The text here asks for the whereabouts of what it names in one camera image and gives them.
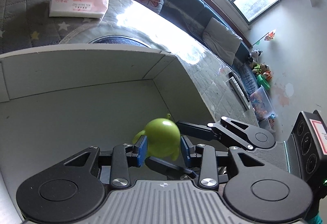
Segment green round toy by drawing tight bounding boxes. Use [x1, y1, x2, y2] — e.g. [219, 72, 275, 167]
[132, 113, 181, 161]

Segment blue sofa bench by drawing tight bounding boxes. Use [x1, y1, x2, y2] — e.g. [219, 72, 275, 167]
[73, 0, 278, 135]

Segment clear plastic toy bin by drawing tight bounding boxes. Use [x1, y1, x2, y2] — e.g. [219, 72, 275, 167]
[249, 86, 275, 121]

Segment grey remote control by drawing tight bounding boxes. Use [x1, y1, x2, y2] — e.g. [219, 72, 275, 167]
[228, 71, 251, 110]

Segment stuffed toys pile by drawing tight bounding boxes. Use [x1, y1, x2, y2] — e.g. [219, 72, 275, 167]
[248, 49, 272, 91]

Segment white cushion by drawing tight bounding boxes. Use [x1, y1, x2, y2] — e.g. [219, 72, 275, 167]
[202, 18, 243, 66]

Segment black white cardboard box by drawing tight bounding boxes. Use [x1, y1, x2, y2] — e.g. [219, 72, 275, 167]
[1, 44, 213, 223]

